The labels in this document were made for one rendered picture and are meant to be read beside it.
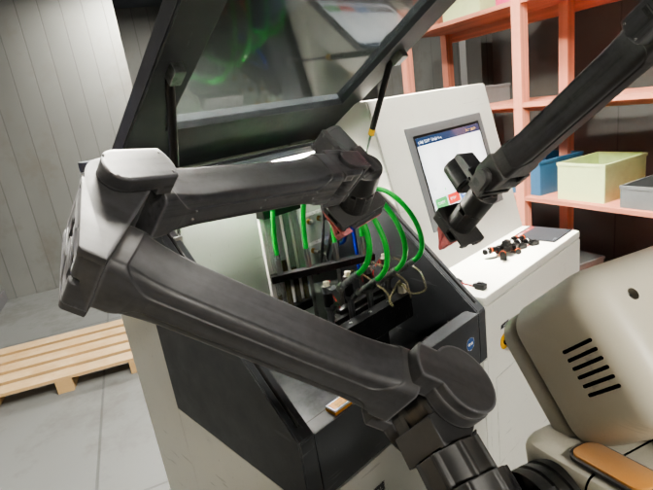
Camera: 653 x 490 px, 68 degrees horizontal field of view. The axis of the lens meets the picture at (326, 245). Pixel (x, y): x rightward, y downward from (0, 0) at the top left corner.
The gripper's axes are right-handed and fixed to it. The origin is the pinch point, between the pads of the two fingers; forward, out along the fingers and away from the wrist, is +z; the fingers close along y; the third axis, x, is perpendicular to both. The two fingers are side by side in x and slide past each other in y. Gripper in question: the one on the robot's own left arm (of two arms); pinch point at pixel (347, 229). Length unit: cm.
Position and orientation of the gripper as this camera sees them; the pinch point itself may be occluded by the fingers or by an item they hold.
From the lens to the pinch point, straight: 96.5
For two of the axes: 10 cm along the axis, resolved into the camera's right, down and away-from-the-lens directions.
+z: -1.2, 5.0, 8.6
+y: -7.8, 4.8, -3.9
